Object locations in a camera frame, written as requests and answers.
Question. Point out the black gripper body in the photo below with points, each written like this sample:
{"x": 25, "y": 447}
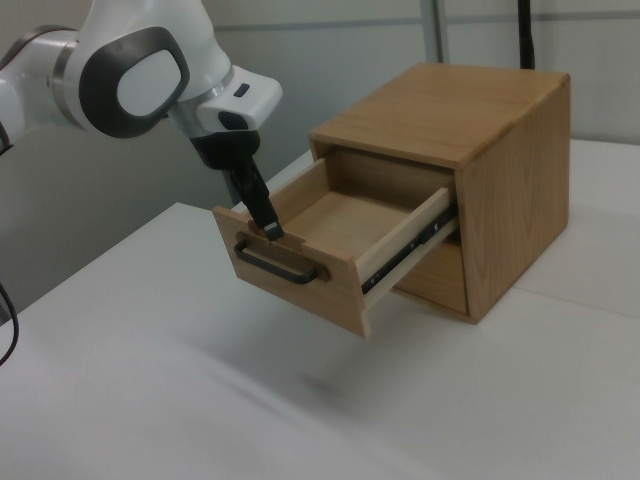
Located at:
{"x": 225, "y": 150}

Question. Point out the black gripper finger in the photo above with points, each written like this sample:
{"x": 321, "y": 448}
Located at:
{"x": 257, "y": 205}

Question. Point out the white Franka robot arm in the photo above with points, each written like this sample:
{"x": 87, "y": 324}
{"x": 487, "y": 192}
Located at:
{"x": 145, "y": 20}

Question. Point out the wooden drawer with slot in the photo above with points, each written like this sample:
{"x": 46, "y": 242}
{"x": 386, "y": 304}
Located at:
{"x": 440, "y": 280}

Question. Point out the wooden drawer cabinet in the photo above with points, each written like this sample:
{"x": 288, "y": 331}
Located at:
{"x": 450, "y": 110}

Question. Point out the black stand pole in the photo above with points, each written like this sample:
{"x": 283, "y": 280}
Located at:
{"x": 526, "y": 35}

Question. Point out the black drawer slide rail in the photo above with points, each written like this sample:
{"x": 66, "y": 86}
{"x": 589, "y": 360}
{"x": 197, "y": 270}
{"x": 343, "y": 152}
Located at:
{"x": 407, "y": 249}

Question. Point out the grey partition post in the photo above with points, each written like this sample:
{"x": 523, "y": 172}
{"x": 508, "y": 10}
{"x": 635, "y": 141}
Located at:
{"x": 436, "y": 30}

